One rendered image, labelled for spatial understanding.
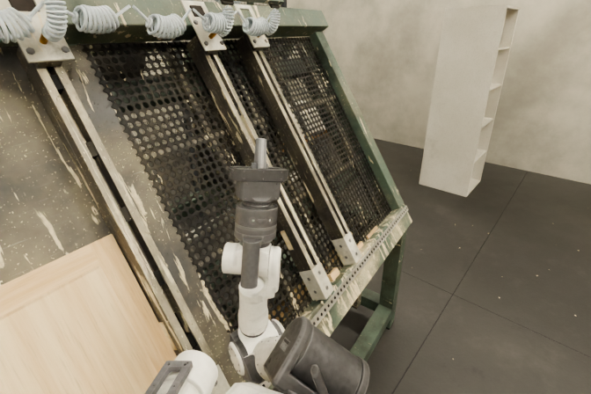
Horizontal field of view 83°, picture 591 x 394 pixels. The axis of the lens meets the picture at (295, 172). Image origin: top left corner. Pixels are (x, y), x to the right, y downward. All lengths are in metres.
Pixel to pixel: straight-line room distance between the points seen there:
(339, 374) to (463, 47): 3.81
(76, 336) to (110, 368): 0.11
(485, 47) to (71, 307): 3.93
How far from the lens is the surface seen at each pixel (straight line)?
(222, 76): 1.31
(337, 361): 0.65
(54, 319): 0.96
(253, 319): 0.84
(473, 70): 4.15
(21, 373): 0.96
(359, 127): 1.94
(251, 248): 0.67
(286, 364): 0.61
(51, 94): 1.02
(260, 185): 0.68
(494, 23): 4.10
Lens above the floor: 1.85
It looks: 23 degrees down
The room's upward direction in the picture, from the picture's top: 1 degrees counter-clockwise
